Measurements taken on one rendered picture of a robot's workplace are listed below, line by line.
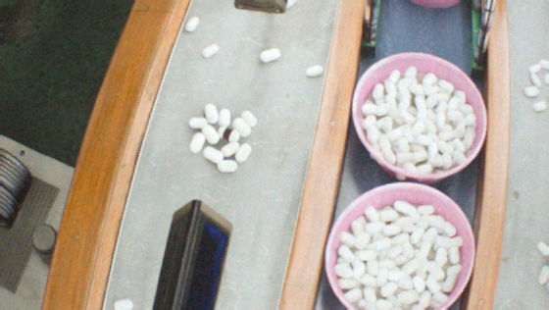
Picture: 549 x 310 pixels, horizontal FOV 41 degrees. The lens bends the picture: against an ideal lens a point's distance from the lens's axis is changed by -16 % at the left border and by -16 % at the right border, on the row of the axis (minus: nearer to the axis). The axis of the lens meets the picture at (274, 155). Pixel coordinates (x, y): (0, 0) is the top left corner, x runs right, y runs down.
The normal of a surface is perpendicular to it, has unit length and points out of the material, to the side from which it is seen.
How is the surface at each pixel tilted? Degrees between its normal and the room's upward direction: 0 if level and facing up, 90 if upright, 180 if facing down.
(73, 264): 0
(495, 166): 0
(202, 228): 58
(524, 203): 0
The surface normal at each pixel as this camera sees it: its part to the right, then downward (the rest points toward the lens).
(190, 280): 0.81, -0.13
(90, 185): -0.04, -0.48
